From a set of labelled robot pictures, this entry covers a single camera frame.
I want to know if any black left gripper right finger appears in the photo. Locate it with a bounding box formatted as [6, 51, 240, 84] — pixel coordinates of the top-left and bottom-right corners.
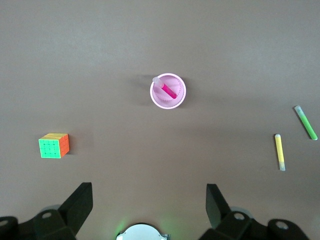
[199, 183, 313, 240]

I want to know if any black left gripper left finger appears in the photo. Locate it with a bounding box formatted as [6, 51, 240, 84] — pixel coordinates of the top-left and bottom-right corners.
[0, 181, 94, 240]

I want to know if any pink marker with clear cap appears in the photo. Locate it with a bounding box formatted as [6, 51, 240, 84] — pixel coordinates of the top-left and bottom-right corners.
[152, 76, 179, 100]

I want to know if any multicoloured puzzle cube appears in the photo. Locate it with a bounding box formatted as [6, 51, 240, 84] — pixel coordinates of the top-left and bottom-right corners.
[38, 132, 70, 159]

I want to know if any yellow marker with clear cap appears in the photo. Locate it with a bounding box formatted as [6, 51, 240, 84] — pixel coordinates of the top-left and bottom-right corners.
[274, 133, 287, 172]

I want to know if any green marker with clear cap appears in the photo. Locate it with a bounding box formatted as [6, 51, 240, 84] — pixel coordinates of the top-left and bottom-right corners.
[293, 105, 319, 141]

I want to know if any pink plastic cup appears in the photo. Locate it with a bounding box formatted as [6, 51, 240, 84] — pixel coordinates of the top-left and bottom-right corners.
[149, 72, 187, 110]

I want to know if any brown table cover mat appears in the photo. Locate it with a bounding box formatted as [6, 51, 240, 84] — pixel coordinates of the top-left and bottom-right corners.
[0, 0, 320, 240]

